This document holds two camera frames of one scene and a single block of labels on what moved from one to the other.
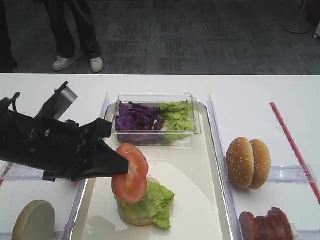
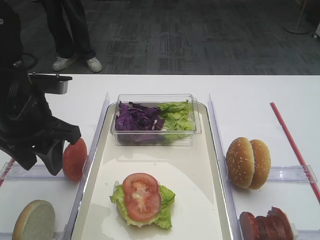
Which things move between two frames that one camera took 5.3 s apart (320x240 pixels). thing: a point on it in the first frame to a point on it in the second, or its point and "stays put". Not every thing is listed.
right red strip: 308,174 stays put
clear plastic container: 156,119 stays put
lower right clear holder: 309,234 stays put
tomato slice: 131,188 to 142,196
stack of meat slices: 276,226 stays put
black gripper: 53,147 to 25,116
